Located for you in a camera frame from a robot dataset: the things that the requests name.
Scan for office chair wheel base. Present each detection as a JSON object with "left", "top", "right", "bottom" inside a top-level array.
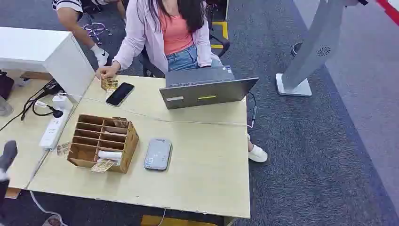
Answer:
[{"left": 81, "top": 22, "right": 112, "bottom": 45}]

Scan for person's right hand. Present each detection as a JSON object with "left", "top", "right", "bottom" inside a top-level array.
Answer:
[{"left": 96, "top": 63, "right": 121, "bottom": 81}]

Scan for grey flat card reader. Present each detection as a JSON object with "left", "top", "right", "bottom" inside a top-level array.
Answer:
[{"left": 144, "top": 138, "right": 173, "bottom": 171}]

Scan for white floor cable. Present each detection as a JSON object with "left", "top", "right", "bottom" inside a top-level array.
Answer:
[{"left": 29, "top": 190, "right": 68, "bottom": 226}]

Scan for white paper roll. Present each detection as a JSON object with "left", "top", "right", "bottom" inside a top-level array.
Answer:
[{"left": 97, "top": 150, "right": 123, "bottom": 161}]

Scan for dark cards in box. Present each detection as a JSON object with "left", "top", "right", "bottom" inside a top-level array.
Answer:
[{"left": 112, "top": 117, "right": 130, "bottom": 129}]

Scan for white charger block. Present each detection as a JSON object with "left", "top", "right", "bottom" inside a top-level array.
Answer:
[{"left": 52, "top": 94, "right": 73, "bottom": 111}]

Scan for seated person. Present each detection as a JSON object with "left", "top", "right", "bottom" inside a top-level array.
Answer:
[{"left": 96, "top": 0, "right": 269, "bottom": 163}]

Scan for red strip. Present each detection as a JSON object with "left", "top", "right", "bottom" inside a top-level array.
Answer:
[{"left": 375, "top": 0, "right": 399, "bottom": 26}]

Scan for grey kiosk stand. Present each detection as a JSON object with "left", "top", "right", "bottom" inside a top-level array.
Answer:
[{"left": 275, "top": 0, "right": 369, "bottom": 97}]

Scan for black power cable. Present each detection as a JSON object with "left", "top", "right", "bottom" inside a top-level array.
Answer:
[{"left": 0, "top": 79, "right": 65, "bottom": 132}]

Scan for clear plastic cup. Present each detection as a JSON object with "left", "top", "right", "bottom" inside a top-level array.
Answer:
[{"left": 0, "top": 96, "right": 14, "bottom": 117}]

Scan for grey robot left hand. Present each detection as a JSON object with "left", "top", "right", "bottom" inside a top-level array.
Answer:
[{"left": 0, "top": 140, "right": 18, "bottom": 182}]

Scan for white power strip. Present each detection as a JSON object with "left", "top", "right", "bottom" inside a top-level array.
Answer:
[{"left": 39, "top": 109, "right": 71, "bottom": 150}]

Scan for black bag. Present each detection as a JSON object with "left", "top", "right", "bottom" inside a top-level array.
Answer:
[{"left": 0, "top": 71, "right": 15, "bottom": 100}]

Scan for black laptop cable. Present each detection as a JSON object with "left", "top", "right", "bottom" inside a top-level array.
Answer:
[{"left": 247, "top": 92, "right": 258, "bottom": 129}]

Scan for yellow box under desk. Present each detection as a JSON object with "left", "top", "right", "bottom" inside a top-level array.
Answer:
[{"left": 141, "top": 214, "right": 219, "bottom": 226}]

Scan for wooden block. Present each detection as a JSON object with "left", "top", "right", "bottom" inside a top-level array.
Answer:
[{"left": 4, "top": 187, "right": 22, "bottom": 199}]

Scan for person in striped shirt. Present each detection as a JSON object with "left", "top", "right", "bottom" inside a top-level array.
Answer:
[{"left": 52, "top": 0, "right": 127, "bottom": 67}]

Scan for grey laptop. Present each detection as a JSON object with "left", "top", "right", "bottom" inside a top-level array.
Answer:
[{"left": 159, "top": 65, "right": 259, "bottom": 110}]

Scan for black smartphone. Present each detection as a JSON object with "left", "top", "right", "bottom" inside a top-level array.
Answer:
[{"left": 105, "top": 82, "right": 135, "bottom": 108}]

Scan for wooden card sorting box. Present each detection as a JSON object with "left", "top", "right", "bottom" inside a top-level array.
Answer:
[{"left": 67, "top": 114, "right": 140, "bottom": 174}]

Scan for black round floor object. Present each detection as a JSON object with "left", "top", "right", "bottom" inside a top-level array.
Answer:
[{"left": 290, "top": 42, "right": 303, "bottom": 57}]

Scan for brown printed card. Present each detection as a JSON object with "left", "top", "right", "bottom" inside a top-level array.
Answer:
[{"left": 56, "top": 142, "right": 72, "bottom": 157}]

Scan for yellow printed card stack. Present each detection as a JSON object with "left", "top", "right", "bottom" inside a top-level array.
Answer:
[{"left": 100, "top": 77, "right": 120, "bottom": 92}]

